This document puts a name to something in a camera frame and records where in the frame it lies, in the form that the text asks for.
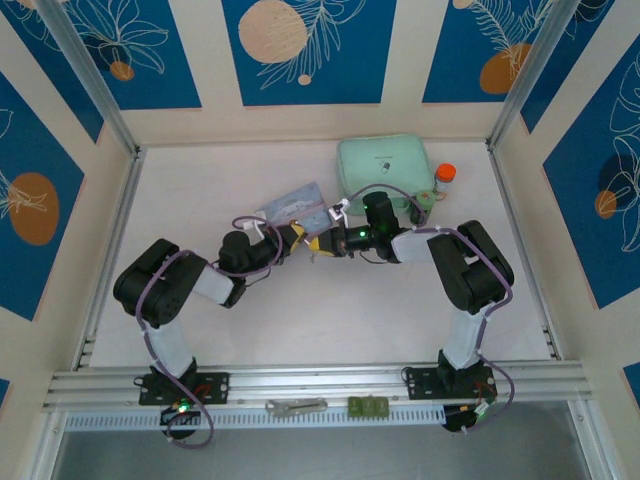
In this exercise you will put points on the small silver key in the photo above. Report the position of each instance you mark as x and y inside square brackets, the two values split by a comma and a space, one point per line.
[312, 258]

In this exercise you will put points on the black base electronics board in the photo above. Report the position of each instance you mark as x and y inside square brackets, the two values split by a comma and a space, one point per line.
[455, 422]
[172, 416]

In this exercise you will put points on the aluminium mounting rail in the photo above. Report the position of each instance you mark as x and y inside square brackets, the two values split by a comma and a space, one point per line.
[310, 382]

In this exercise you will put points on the black left base electronics board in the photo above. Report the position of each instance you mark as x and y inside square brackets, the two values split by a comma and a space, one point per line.
[172, 416]

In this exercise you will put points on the mint green zipper pouch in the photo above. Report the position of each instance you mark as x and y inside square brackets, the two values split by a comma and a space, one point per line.
[382, 160]

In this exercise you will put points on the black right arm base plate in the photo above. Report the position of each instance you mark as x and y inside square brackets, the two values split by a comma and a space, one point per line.
[420, 385]

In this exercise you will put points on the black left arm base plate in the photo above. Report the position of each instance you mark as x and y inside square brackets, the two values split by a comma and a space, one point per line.
[215, 387]

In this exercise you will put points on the black right base electronics board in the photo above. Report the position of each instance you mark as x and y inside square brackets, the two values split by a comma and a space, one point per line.
[455, 422]

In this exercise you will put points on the silver metal wrench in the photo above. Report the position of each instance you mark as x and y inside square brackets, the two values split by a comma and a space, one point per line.
[295, 406]

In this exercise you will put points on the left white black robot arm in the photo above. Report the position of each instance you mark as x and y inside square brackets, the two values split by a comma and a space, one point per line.
[155, 290]

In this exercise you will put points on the light blue cartoon tin box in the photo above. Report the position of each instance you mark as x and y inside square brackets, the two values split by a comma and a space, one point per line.
[295, 202]

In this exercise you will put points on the orange lid small bottle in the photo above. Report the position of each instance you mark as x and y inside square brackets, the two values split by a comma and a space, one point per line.
[444, 181]

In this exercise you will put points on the aluminium frame post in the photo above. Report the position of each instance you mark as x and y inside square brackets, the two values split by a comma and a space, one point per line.
[90, 70]
[530, 70]

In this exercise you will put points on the aluminium table side rail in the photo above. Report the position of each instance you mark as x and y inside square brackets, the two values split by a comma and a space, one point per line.
[520, 210]
[117, 225]

